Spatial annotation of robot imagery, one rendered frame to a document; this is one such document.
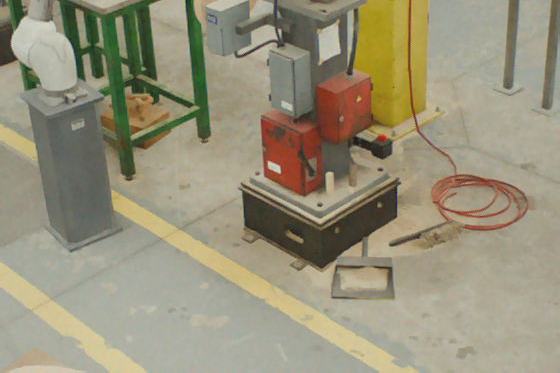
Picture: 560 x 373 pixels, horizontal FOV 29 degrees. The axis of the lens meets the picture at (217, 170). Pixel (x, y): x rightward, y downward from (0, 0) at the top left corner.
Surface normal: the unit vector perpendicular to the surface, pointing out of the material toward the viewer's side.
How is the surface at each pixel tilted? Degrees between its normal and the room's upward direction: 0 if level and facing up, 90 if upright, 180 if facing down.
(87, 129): 90
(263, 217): 90
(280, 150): 90
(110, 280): 0
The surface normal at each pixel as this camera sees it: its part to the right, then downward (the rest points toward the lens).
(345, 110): 0.66, 0.34
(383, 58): -0.75, 0.39
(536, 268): -0.07, -0.86
